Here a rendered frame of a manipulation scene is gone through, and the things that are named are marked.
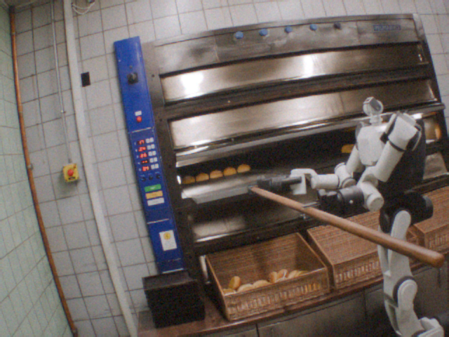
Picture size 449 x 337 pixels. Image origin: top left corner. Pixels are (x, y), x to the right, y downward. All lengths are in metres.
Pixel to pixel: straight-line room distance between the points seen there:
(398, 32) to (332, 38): 0.54
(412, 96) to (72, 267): 2.43
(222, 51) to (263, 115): 0.44
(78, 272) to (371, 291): 1.68
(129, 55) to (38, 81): 0.59
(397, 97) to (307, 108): 0.66
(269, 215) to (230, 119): 0.58
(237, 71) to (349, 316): 1.52
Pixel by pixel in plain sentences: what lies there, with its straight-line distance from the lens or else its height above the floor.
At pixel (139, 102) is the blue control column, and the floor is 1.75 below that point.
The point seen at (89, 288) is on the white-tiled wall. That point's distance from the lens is 2.98.
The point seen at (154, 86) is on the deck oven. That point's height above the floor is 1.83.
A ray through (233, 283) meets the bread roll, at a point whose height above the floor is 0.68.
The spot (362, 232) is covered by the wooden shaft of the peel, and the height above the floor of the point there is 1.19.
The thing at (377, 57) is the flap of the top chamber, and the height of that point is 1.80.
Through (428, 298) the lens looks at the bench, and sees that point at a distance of 2.90.
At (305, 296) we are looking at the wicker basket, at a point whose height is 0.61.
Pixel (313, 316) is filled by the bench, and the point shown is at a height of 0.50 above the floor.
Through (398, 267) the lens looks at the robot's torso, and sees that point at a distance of 2.27.
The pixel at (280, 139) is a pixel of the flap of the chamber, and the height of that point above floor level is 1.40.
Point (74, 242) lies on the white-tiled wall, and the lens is 2.93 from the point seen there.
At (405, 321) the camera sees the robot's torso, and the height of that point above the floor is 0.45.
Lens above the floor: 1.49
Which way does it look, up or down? 4 degrees down
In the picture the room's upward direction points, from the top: 11 degrees counter-clockwise
